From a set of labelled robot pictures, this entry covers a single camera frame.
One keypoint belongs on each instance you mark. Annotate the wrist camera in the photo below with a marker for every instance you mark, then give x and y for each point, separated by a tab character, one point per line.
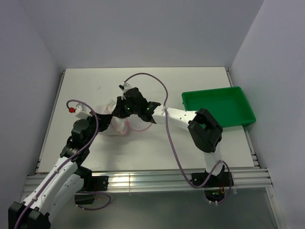
80	111
125	87

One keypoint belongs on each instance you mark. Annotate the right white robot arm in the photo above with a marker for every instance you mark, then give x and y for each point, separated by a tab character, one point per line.
204	130

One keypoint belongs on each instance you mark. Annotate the mesh laundry bag pink trim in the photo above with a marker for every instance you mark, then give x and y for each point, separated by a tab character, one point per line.
122	127

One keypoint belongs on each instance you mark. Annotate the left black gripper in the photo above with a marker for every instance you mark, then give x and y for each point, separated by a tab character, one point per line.
105	120

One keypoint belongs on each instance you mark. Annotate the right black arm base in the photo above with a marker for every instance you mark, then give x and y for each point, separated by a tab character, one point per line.
216	188

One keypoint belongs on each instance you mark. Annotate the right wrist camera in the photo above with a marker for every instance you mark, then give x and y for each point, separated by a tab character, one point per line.
125	87

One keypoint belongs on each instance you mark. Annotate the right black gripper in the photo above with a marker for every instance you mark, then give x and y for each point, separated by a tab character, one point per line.
118	111

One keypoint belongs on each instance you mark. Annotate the green plastic tray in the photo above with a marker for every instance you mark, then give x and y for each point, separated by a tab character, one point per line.
229	106

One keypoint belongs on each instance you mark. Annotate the aluminium frame rail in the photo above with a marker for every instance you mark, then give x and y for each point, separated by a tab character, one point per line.
172	180

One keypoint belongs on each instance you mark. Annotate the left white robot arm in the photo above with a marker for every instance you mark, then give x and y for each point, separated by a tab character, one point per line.
66	179

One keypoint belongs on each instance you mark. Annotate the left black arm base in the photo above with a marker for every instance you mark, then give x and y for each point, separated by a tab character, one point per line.
95	183

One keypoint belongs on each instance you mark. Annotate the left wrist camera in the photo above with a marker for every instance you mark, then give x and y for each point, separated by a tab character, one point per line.
80	111

